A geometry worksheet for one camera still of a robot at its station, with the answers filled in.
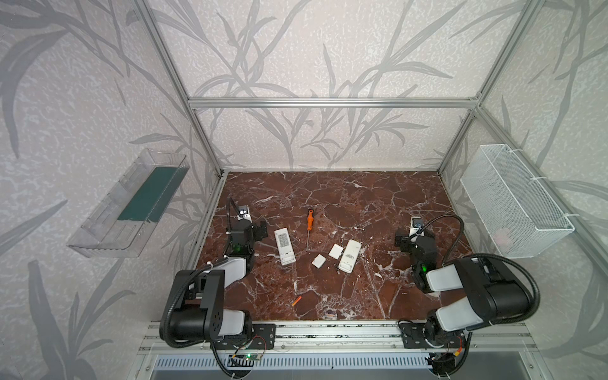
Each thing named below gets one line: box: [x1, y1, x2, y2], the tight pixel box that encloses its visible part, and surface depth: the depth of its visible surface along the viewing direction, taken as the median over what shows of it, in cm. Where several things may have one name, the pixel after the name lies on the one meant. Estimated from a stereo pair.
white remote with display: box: [273, 227, 297, 266], surface depth 95 cm
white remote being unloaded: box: [338, 239, 362, 274], surface depth 92 cm
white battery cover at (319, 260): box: [311, 253, 327, 269], surface depth 93 cm
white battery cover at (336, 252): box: [328, 243, 344, 260], surface depth 94 cm
